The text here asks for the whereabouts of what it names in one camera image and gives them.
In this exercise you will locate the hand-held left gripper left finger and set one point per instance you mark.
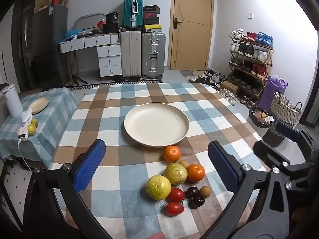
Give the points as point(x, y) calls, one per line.
point(88, 165)

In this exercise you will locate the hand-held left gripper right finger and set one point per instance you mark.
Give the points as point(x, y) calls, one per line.
point(223, 165)

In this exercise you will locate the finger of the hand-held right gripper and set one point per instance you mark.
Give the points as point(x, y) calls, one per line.
point(268, 151)
point(287, 130)

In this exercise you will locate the orange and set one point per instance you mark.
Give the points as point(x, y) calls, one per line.
point(172, 153)
point(196, 172)

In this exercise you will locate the brown longan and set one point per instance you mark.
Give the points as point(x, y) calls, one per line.
point(184, 164)
point(205, 191)

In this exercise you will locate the dark purple plum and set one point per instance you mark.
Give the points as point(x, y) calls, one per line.
point(193, 191)
point(197, 202)

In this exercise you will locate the bumpy yellow guava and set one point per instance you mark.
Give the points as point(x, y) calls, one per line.
point(176, 173)

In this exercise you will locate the red tomato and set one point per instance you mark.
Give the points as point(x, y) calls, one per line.
point(174, 208)
point(176, 194)

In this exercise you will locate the smooth yellow-green guava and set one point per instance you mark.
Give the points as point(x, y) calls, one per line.
point(158, 187)

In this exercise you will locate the cream round plate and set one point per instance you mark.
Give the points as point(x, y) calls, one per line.
point(156, 125)

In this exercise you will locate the black round basket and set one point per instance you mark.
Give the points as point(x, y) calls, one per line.
point(256, 119)

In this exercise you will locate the purple bag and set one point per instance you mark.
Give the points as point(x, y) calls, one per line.
point(270, 92)

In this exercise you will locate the pale blue checked cloth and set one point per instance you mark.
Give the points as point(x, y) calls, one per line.
point(54, 124)

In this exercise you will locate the white sneakers pair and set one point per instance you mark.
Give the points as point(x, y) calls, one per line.
point(229, 95)

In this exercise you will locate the white pink power bank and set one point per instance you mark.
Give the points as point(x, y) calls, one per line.
point(22, 135)

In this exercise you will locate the brown cardboard box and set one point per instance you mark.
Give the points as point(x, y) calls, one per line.
point(229, 86)

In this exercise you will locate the wooden shoe rack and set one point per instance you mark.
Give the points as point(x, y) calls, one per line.
point(270, 54)

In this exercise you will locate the small wooden plate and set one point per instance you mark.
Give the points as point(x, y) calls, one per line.
point(38, 105)

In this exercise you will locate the pile of loose shoes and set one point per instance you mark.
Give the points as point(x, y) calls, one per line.
point(208, 76)

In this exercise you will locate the grey door mat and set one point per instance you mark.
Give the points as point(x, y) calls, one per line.
point(187, 72)

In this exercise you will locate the white kettle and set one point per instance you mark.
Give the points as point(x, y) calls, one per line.
point(12, 100)

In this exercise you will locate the white desk with drawers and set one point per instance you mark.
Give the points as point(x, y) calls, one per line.
point(108, 59)

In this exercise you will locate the beige suitcase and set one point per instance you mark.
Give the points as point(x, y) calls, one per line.
point(130, 52)

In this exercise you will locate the dark grey fridge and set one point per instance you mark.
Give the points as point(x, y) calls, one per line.
point(51, 47)

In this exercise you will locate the silver suitcase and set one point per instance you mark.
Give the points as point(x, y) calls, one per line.
point(153, 54)

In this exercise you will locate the blue plastic bag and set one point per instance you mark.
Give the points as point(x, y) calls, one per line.
point(73, 32)

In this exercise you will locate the wooden door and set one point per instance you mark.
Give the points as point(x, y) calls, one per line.
point(192, 29)

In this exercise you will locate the black bag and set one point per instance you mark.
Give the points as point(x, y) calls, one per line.
point(111, 21)

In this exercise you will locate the yellow black shoe box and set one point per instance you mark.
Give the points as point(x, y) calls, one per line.
point(152, 28)

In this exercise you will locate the red black shoe box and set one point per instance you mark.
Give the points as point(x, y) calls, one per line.
point(150, 19)

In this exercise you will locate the teal suitcase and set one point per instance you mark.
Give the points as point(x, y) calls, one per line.
point(133, 8)

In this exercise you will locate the white light switch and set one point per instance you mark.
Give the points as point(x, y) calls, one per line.
point(250, 15)

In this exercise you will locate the curved metal frame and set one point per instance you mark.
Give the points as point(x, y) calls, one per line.
point(87, 18)

